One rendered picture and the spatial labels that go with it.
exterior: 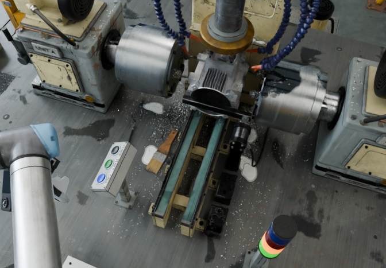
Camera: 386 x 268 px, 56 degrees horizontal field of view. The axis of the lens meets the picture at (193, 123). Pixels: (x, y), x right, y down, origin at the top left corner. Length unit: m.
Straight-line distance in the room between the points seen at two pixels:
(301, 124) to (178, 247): 0.59
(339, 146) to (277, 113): 0.24
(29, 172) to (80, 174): 0.71
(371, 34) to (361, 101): 2.16
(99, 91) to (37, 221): 0.84
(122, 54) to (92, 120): 0.37
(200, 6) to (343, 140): 0.71
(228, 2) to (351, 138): 0.58
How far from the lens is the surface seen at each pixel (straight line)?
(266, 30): 1.45
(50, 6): 1.38
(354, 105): 1.25
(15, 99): 1.74
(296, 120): 1.26
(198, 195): 1.25
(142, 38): 1.32
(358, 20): 3.49
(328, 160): 1.41
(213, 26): 1.21
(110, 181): 1.11
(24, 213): 0.73
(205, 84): 1.25
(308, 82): 1.25
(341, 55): 1.92
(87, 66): 1.38
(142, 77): 1.31
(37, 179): 0.75
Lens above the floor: 2.08
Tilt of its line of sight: 57 degrees down
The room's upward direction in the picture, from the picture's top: 3 degrees clockwise
